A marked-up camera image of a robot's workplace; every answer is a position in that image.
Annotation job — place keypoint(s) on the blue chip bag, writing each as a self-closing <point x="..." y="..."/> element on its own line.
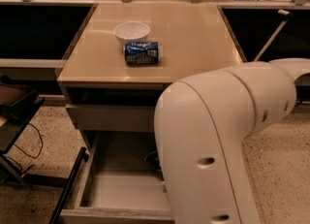
<point x="153" y="159"/>

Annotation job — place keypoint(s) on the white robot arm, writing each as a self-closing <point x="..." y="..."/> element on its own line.
<point x="200" y="125"/>

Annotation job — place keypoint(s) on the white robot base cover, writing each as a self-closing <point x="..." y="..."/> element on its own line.
<point x="297" y="68"/>

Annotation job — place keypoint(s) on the grey drawer cabinet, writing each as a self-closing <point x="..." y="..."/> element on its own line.
<point x="193" y="38"/>

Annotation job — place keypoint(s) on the closed upper drawer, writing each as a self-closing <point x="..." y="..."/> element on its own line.
<point x="112" y="118"/>

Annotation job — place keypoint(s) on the open middle drawer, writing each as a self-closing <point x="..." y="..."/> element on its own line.
<point x="117" y="184"/>

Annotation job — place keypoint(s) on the blue soda can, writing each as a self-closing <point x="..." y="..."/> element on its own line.
<point x="142" y="53"/>

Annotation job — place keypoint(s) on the white bowl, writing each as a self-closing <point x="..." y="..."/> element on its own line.
<point x="131" y="31"/>

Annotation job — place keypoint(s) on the white rod with cap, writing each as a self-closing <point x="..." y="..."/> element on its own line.
<point x="286" y="16"/>

